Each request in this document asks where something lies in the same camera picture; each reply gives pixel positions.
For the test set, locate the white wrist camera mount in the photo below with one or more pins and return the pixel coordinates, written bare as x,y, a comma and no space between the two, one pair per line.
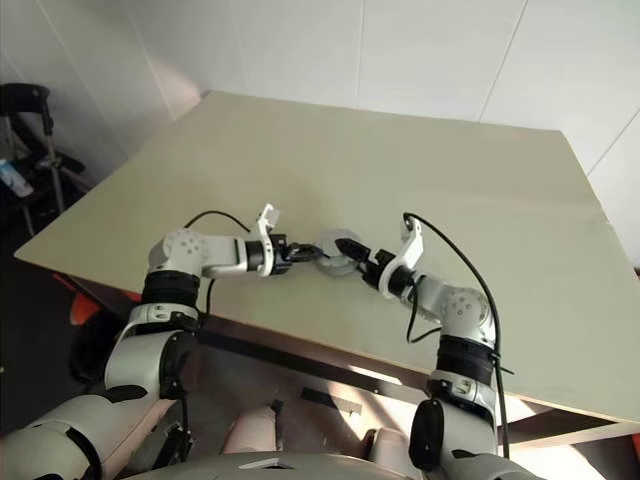
411,247
267,215

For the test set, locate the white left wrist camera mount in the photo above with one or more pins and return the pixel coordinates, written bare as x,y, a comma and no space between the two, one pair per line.
267,215

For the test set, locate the silver round motor lid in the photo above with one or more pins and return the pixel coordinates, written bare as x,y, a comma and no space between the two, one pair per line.
332,237

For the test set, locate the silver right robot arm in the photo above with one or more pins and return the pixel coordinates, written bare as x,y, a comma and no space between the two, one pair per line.
460,305

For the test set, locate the brown metal table frame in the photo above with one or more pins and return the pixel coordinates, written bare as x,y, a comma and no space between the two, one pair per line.
300,355

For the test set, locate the orange object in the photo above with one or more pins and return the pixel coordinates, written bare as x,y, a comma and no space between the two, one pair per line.
82,310

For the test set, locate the pale pink rounded shape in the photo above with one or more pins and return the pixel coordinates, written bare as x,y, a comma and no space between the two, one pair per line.
250,430

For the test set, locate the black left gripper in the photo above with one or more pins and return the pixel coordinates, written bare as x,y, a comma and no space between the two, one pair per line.
284,255

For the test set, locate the black metal frame stand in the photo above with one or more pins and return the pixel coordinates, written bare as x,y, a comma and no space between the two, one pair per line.
30,95

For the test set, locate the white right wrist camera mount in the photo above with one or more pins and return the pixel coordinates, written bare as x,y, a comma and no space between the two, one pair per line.
411,247

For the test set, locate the silver robot torso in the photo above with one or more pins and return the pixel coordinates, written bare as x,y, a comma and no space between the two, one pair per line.
310,470

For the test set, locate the black flat strip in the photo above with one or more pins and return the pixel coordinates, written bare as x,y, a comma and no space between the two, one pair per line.
320,396

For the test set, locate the blue bottle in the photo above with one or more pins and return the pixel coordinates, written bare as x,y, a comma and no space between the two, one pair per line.
15,180

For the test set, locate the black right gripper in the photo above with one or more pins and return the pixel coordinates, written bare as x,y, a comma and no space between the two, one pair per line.
375,267

